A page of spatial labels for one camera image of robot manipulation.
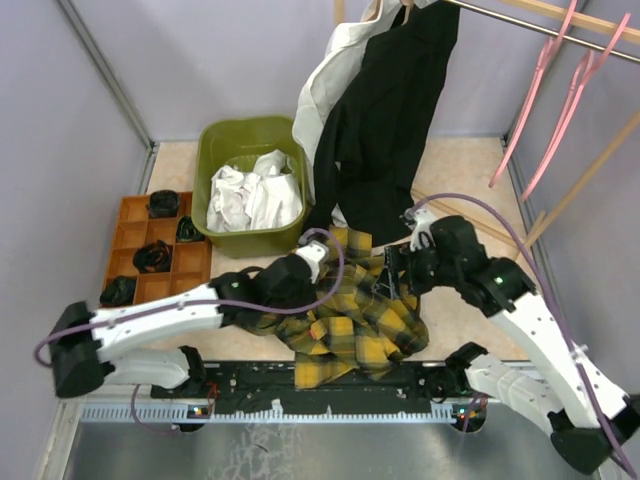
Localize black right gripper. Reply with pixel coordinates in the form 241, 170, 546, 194
372, 235, 460, 299

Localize yellow plaid shirt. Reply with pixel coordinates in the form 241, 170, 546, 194
243, 227, 429, 389

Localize white collared shirt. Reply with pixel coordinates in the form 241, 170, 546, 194
206, 150, 303, 233

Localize pink hanger with plaid shirt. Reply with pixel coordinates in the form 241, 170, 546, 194
488, 0, 578, 188

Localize pink plastic hanger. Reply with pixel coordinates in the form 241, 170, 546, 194
520, 13, 631, 202

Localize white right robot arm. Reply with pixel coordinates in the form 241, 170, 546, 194
374, 208, 639, 475

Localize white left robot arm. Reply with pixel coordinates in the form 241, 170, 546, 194
42, 247, 325, 399

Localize black hanging garment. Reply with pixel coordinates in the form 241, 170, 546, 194
305, 1, 460, 246

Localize green plastic basket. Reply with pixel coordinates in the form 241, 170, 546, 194
191, 115, 308, 259

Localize black rolled belt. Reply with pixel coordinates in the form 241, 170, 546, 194
99, 276, 137, 308
132, 240, 172, 274

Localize cream white hanging garment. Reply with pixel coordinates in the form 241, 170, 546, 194
292, 1, 401, 206

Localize orange compartment tray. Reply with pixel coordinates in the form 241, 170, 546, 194
99, 191, 212, 307

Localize black rolled belt front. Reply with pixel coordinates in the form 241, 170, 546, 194
99, 276, 137, 308

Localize metal hanging rod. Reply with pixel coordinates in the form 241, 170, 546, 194
439, 0, 640, 67

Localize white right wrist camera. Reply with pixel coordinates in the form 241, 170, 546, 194
402, 207, 437, 252

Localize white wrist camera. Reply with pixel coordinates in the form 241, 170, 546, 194
294, 240, 330, 284
402, 207, 437, 252

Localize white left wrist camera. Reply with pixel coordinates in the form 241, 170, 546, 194
294, 240, 330, 284

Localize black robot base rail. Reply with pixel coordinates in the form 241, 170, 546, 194
151, 361, 472, 415

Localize wooden rack frame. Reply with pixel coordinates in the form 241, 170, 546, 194
332, 0, 640, 251

